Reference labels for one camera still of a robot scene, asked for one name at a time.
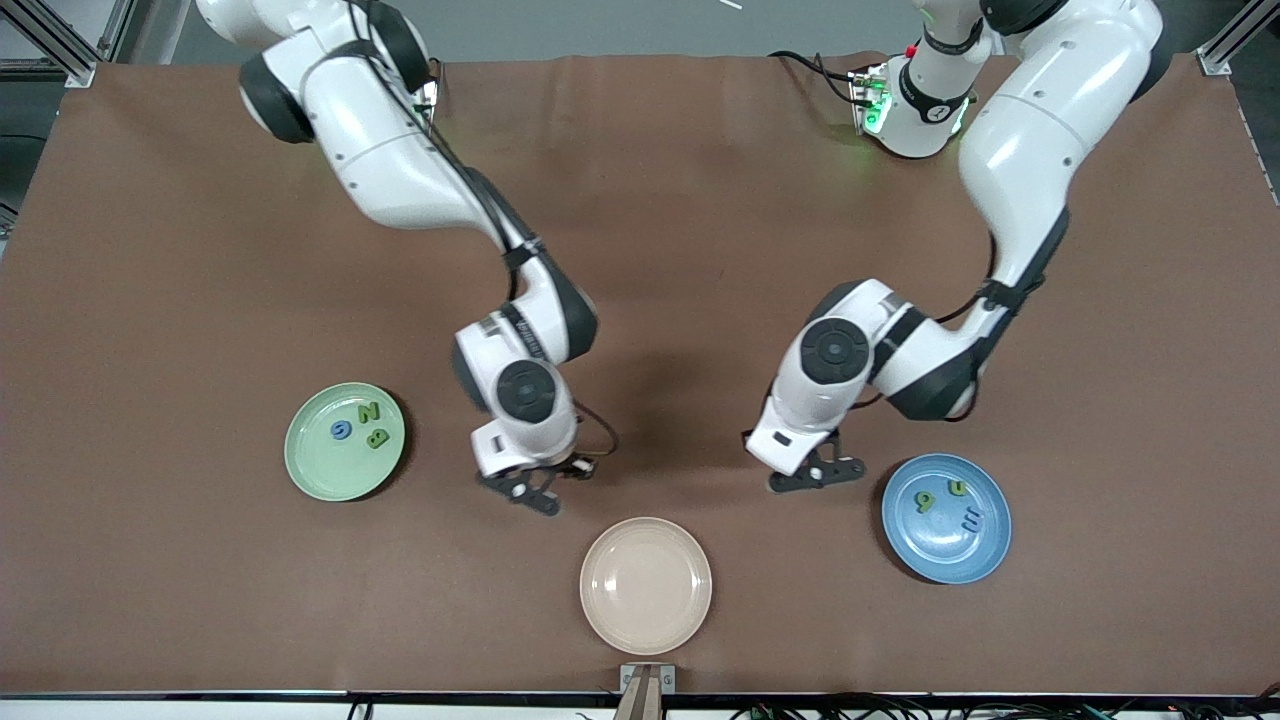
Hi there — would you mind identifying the blue plate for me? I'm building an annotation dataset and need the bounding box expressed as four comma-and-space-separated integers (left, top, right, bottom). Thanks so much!
881, 453, 1013, 585

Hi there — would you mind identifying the brown table mat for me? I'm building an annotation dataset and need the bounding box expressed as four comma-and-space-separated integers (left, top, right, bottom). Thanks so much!
0, 52, 1280, 696

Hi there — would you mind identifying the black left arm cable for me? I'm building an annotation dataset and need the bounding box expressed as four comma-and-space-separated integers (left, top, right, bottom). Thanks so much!
845, 225, 1047, 421

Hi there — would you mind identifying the aluminium frame profile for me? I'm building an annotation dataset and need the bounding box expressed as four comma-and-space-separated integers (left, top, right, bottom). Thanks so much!
1198, 0, 1280, 77
0, 0, 137, 89

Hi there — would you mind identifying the green plate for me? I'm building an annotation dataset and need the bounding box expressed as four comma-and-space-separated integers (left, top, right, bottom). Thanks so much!
284, 382, 407, 502

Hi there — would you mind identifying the beige plate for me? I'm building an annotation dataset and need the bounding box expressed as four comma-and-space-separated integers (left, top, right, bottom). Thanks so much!
580, 517, 713, 656

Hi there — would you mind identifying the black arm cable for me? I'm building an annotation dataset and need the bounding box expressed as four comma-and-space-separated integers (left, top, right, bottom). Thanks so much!
845, 225, 1047, 421
415, 60, 619, 463

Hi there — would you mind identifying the grey metal bracket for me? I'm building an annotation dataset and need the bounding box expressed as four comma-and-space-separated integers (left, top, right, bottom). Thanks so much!
619, 663, 677, 696

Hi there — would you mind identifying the tan mount bar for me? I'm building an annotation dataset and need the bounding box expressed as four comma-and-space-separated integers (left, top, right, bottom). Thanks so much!
613, 670, 667, 720

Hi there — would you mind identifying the black cable bundle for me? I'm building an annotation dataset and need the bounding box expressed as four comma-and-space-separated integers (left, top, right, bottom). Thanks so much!
730, 695, 1280, 720

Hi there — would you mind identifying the black base cable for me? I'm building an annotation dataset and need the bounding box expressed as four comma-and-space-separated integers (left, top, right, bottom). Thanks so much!
767, 50, 861, 103

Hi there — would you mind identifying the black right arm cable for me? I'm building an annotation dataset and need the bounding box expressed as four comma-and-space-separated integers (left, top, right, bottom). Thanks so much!
415, 60, 619, 463

